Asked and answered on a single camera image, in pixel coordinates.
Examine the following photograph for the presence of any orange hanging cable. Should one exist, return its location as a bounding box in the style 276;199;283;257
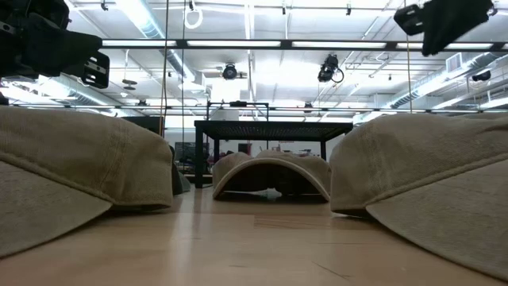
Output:
158;0;171;138

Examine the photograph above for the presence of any black aluminium rig frame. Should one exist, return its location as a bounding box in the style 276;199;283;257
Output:
10;38;508;116

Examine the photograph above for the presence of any black monitor screen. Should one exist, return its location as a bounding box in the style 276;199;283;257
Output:
121;115;165;137

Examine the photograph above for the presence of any small dark ceiling device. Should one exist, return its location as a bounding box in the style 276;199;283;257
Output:
471;69;492;83

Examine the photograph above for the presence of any black ceiling camera with cable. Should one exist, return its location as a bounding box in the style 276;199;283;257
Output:
317;54;345;84

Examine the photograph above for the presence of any tan baseball cap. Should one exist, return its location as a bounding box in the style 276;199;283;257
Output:
329;113;508;282
211;149;333;203
0;105;175;259

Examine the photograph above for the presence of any silver ventilation duct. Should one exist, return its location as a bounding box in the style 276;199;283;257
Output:
114;0;198;83
391;51;508;109

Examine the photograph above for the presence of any dark wall board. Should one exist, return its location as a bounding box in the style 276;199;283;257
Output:
174;141;210;163

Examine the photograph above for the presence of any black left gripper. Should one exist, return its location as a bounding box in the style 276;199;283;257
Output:
0;0;110;89

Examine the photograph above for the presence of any yellow power cable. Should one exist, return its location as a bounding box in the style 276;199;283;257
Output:
403;0;414;114

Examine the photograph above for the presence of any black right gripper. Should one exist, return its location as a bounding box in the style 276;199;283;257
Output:
393;0;495;56

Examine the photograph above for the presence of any thin black hanging cable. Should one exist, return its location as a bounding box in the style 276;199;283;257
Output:
180;0;187;172

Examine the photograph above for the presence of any white hanging ring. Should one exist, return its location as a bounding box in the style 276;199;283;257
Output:
183;7;204;30

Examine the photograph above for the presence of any black perforated metal rack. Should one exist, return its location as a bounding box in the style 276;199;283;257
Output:
194;120;354;190

